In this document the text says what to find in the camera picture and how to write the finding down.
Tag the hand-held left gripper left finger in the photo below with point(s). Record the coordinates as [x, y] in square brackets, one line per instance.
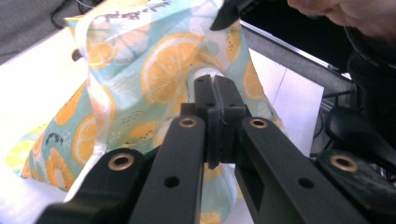
[180, 161]

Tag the aluminium rail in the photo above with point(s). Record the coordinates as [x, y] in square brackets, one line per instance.
[280, 53]

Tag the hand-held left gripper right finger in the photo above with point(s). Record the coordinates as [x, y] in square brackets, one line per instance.
[274, 161]

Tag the orange print fabric bag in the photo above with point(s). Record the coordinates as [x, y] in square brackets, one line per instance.
[162, 62]

